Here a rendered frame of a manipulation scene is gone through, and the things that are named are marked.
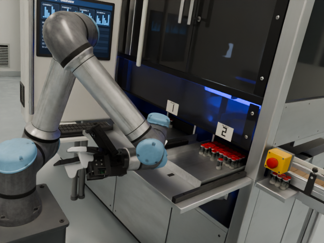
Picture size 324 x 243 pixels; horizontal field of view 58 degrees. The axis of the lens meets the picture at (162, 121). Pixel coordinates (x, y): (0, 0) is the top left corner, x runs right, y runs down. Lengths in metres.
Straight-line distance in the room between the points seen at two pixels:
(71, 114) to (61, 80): 0.82
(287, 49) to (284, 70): 0.07
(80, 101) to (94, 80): 0.98
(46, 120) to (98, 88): 0.29
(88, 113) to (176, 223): 0.80
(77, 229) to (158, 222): 0.66
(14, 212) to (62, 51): 0.50
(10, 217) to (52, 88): 0.40
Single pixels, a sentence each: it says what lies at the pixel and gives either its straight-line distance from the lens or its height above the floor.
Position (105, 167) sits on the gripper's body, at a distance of 0.89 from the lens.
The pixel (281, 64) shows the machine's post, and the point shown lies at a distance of 1.15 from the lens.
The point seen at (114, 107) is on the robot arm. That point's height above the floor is 1.20.
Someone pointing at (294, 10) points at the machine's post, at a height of 1.53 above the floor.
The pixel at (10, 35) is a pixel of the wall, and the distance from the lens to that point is 6.29.
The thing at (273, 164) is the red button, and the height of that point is 1.00.
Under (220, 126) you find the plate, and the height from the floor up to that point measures 1.04.
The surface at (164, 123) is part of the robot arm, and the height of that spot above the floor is 1.13.
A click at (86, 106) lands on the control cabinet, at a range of 1.78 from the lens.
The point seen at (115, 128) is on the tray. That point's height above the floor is 0.90.
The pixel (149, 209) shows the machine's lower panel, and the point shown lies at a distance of 1.83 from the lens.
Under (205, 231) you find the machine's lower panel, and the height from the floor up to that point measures 0.51.
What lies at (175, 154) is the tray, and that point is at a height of 0.88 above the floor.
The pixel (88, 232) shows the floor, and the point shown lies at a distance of 2.21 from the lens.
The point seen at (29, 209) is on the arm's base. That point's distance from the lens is 1.03.
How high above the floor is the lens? 1.43
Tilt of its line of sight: 19 degrees down
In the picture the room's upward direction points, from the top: 9 degrees clockwise
